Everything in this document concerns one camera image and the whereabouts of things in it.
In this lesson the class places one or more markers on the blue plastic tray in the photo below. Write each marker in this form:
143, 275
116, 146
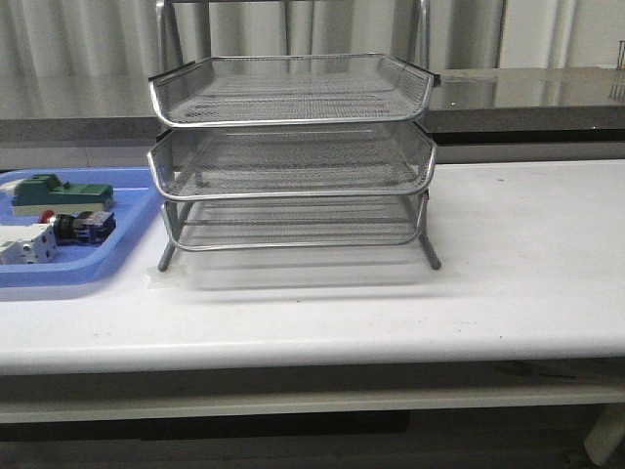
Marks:
135, 204

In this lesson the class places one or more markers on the red push button switch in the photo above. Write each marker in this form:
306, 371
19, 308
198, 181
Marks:
86, 228

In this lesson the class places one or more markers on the silver mesh tray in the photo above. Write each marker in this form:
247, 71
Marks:
293, 161
291, 90
234, 224

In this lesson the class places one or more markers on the green terminal block component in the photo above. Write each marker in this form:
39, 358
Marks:
42, 192

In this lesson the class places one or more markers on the white circuit breaker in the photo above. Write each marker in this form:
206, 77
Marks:
33, 244

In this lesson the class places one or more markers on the grey stone counter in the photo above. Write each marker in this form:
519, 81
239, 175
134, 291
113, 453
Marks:
475, 115

